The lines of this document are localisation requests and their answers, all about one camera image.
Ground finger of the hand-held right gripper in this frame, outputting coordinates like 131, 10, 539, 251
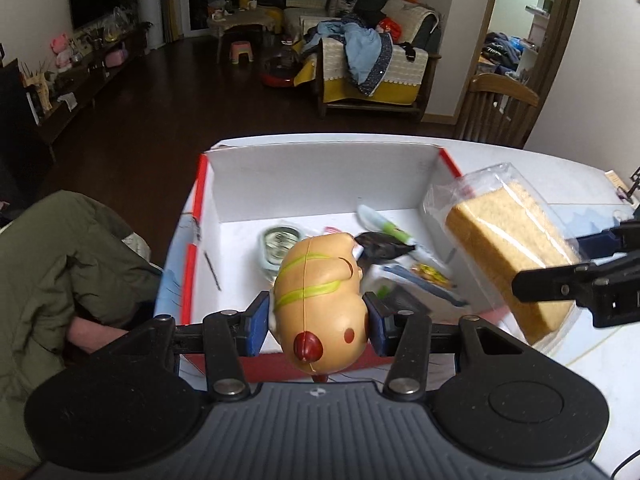
575, 220, 640, 263
512, 260, 616, 303

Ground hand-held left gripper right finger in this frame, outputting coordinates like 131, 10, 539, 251
364, 292, 546, 402

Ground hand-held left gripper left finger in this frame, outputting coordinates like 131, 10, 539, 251
125, 290, 273, 403

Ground white blue packet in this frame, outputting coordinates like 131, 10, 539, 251
365, 262, 471, 316

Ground yellow hamster toy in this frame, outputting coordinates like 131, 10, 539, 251
268, 232, 372, 386

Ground yellow printed packet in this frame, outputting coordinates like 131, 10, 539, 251
410, 262, 457, 291

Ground yellow sponge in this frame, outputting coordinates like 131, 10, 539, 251
422, 162, 583, 346

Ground black snack packet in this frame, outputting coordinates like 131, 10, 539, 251
354, 231, 417, 263

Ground green white glue pen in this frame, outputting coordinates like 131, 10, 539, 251
356, 204, 417, 246

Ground white cardboard box red edges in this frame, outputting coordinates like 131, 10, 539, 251
181, 141, 521, 376

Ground dark thin stick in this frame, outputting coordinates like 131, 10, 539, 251
202, 251, 222, 292

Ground beige small box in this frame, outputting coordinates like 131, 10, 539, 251
604, 170, 632, 200

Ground wooden chair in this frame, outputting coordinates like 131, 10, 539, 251
452, 72, 541, 148

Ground olive green jacket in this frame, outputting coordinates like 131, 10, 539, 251
0, 190, 166, 466

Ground red round floor device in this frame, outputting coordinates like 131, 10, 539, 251
260, 54, 301, 88

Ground wooden sofa with cream cover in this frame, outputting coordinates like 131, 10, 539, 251
295, 35, 443, 121

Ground pink stool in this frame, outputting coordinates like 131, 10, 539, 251
229, 40, 255, 64

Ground pile of clothes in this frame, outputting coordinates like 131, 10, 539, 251
300, 19, 393, 96

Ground dark wooden television cabinet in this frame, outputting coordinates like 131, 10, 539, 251
30, 27, 151, 151

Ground coffee table with cloth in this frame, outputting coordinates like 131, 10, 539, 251
206, 7, 283, 63

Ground beige wooden figurine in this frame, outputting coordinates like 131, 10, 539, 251
20, 60, 53, 113

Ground white standing air conditioner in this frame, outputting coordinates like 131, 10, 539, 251
135, 0, 166, 51

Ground clear plastic bag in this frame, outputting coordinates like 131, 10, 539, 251
101, 6, 126, 43

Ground pink plush toy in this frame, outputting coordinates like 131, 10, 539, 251
50, 32, 73, 72

